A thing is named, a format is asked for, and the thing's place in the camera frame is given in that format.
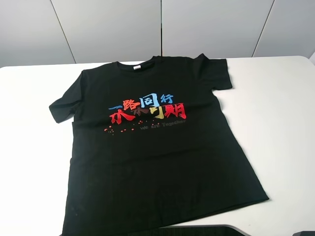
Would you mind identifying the black printed t-shirt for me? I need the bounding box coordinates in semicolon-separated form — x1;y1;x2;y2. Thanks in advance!
49;54;268;236

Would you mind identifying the black robot base front edge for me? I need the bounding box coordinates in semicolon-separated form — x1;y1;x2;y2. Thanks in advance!
156;226;246;236

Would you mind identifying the dark object bottom right corner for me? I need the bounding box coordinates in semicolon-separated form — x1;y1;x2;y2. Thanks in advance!
292;231;315;236

